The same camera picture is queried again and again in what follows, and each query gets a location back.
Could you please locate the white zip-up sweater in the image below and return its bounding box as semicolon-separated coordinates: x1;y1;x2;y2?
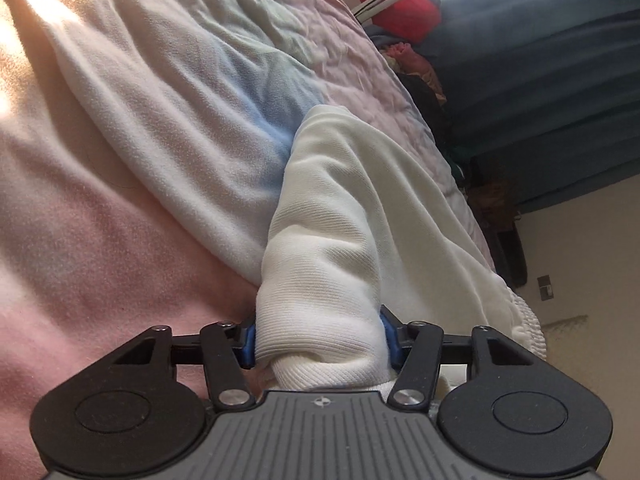
256;105;547;393

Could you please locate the pile of clothes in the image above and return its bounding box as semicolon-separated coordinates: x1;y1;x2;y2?
378;41;480;200

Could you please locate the pink pastel bed blanket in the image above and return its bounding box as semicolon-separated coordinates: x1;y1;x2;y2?
1;0;486;479

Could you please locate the teal curtain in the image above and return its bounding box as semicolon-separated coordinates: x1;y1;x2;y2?
418;0;639;212

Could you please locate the red garment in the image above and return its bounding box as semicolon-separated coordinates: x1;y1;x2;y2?
360;0;442;44

